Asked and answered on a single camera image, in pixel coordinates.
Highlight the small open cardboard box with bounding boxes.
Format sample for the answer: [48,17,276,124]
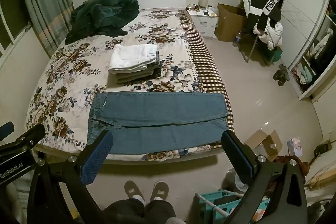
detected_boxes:
[244,130,283,161]

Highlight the white nightstand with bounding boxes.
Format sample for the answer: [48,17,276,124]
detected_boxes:
[187,7,219,39]

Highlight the plastic water bottle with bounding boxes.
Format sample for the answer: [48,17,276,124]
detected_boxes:
[232,31,242,47]

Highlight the dark green blanket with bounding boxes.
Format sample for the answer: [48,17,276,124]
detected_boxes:
[65,0,139,45]

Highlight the person's right grey slipper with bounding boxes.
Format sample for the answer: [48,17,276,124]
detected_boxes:
[150,181,169,201]

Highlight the metal chair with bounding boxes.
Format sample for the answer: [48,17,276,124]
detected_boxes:
[238,0,282,67]

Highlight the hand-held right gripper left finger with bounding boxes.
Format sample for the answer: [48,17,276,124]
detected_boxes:
[27,130,114,224]

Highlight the folded white pants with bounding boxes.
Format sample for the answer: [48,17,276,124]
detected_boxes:
[108,44,158,74]

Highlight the orange-brown cloth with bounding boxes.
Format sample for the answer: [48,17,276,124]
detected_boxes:
[276,154,311,178]

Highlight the folded grey pants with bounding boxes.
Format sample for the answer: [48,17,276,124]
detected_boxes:
[115,52,163,84]

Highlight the white framed window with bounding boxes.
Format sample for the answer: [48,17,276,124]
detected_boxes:
[0,0,32,56]

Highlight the person's right leg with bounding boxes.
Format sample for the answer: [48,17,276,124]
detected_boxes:
[144,199,177,224]

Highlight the person's grey slipper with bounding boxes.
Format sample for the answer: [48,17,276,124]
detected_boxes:
[124,180,146,205]
[150,181,169,201]

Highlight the person's left grey slipper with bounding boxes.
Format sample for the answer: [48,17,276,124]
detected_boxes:
[124,180,146,205]

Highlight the black and white jacket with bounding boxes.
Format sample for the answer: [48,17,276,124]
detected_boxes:
[245,0,282,35]

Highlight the pink printed packet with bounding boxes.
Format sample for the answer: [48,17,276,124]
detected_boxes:
[287,137,302,157]

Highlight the grey-green curtain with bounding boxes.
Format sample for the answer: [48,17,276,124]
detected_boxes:
[20,0,72,56]

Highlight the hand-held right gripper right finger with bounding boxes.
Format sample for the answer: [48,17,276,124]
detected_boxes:
[221,130,307,224]

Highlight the person's left leg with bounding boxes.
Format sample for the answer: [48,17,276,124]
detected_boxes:
[101,199,145,224]

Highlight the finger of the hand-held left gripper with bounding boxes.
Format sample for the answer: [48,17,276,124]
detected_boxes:
[0,122,14,142]
[0,124,46,153]

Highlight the teal folded cloth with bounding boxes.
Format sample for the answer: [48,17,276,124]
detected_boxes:
[299,67,313,83]

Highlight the white wardrobe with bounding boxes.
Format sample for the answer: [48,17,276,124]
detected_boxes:
[274,0,336,101]

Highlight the teal storage box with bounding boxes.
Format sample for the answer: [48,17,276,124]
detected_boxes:
[270,47,283,62]

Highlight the large brown cardboard box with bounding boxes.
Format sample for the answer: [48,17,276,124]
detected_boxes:
[215,4,248,42]

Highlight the blue jeans pants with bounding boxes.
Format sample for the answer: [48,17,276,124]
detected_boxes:
[87,91,229,155]

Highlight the person's leg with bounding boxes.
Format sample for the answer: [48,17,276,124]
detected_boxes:
[101,199,145,224]
[144,199,177,224]

